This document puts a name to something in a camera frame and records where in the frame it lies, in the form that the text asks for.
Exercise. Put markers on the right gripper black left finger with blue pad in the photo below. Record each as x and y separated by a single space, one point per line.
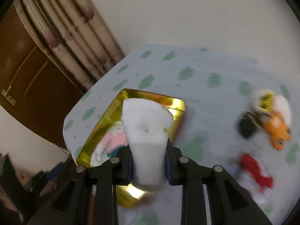
90 195

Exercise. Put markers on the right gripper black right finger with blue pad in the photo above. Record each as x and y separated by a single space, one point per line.
203 187

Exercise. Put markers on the red gold toffee tin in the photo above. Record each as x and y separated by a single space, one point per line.
131 195

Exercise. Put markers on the red white cloth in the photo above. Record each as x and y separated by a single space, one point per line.
254 176

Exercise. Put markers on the pink teal wipes pack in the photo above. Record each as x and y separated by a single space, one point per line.
109 145

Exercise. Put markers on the white socks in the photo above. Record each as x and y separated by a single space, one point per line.
147 125

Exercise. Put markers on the orange plush toy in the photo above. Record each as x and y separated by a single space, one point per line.
278 130

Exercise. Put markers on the white sock yellow trim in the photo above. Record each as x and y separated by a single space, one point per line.
265 101

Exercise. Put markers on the dark wooden door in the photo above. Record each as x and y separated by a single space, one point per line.
33 89

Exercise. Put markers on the beige floral curtain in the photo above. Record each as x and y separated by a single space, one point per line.
74 36

